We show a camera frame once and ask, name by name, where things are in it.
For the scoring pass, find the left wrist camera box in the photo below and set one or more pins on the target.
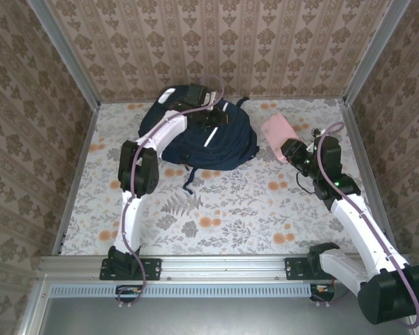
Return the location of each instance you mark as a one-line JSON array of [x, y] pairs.
[[212, 97]]

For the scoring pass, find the grey sheet metal panel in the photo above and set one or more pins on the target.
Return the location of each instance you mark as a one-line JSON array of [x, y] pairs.
[[213, 314]]

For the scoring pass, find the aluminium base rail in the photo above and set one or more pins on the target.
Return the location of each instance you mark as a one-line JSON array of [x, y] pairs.
[[223, 267]]

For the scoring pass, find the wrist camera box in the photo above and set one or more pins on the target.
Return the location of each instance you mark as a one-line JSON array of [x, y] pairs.
[[318, 132], [212, 97]]

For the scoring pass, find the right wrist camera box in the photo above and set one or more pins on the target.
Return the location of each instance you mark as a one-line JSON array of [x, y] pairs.
[[318, 132]]

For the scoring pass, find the aluminium table side rail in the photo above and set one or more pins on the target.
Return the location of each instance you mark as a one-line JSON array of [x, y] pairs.
[[80, 164], [351, 118]]

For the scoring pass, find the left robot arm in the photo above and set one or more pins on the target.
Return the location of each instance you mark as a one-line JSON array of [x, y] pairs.
[[160, 129]]

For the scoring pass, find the navy blue backpack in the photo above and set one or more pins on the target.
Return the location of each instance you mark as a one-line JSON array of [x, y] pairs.
[[213, 146]]

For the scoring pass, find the aluminium frame post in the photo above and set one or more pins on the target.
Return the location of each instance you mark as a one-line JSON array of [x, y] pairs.
[[66, 59], [373, 52]]

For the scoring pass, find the pink pencil case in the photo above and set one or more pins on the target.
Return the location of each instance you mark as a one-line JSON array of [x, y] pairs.
[[277, 132]]

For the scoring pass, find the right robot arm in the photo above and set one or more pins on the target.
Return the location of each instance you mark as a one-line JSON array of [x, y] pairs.
[[366, 230]]

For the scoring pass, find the floral patterned table cover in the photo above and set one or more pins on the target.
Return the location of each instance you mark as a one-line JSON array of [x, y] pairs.
[[230, 227]]

